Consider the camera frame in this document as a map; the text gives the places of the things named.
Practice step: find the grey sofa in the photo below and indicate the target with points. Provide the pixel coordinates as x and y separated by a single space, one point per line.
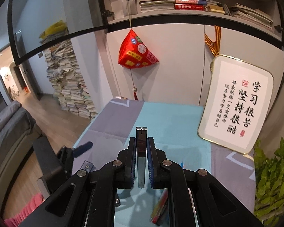
18 131

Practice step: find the framed calligraphy sign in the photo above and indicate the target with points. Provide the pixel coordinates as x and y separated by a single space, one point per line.
237 104

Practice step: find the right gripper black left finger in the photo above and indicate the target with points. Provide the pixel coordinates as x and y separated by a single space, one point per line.
87 198

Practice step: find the green potted plant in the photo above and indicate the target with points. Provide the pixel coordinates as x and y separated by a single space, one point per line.
269 190

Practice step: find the striped medal ribbon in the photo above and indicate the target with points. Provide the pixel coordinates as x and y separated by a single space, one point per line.
214 45

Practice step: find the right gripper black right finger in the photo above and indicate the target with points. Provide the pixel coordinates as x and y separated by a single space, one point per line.
195 198

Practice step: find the pink cloth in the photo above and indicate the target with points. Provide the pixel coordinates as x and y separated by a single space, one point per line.
24 213

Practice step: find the red triangular hanging ornament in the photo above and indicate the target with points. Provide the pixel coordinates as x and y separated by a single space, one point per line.
133 53

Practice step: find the tall stack of books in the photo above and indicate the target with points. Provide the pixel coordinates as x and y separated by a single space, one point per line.
66 78

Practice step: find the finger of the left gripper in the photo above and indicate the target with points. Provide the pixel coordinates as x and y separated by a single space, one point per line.
82 149

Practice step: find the blue grey tablecloth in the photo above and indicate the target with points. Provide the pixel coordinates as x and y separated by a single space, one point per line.
174 130

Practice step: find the silver utility knife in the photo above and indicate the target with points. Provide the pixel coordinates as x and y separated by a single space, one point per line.
141 144

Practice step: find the red pens on table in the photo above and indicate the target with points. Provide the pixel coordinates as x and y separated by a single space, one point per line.
159 213

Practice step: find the white wall cabinet shelf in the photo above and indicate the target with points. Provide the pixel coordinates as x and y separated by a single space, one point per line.
120 10

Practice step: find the books on shelf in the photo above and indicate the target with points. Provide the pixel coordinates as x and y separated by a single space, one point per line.
255 16

